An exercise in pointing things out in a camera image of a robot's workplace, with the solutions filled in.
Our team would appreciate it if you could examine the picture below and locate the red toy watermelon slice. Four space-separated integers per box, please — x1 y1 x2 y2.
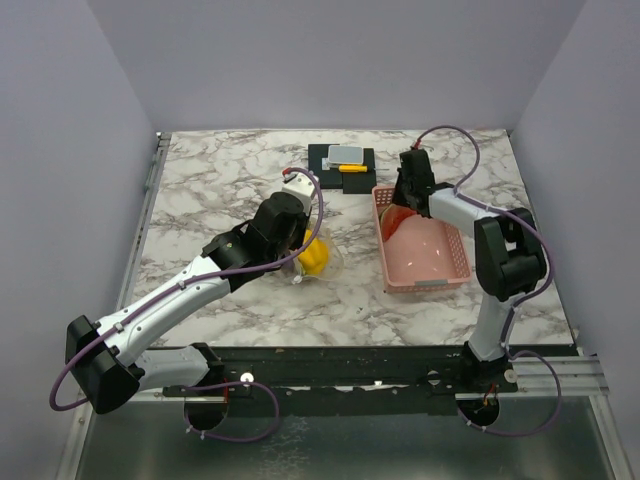
379 204 416 242

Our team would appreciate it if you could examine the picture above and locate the yellow toy bell pepper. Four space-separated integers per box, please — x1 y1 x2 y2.
297 234 329 276

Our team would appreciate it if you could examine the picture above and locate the clear polka dot zip bag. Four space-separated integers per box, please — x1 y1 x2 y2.
277 221 344 284

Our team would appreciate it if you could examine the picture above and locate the pink perforated plastic basket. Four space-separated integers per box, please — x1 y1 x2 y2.
371 186 472 294

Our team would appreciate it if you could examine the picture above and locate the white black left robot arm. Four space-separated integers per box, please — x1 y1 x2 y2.
65 188 315 414

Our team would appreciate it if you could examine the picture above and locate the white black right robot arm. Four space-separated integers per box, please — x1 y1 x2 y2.
392 149 548 391

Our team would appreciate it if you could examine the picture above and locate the grey rectangular box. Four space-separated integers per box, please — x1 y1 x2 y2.
327 145 364 165

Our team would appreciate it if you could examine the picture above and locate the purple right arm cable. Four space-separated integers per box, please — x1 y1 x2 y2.
409 124 564 437

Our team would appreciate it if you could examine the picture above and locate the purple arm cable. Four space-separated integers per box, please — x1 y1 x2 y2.
409 124 564 437
48 169 326 444

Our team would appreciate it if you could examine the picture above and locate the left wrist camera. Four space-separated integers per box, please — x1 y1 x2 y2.
281 169 317 210

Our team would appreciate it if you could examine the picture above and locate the yellow handled screwdriver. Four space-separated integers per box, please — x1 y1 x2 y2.
338 164 389 174

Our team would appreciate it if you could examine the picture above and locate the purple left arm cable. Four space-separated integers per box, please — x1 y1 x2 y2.
48 169 326 444

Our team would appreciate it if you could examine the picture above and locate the black metal front rail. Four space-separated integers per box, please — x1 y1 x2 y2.
99 344 551 419

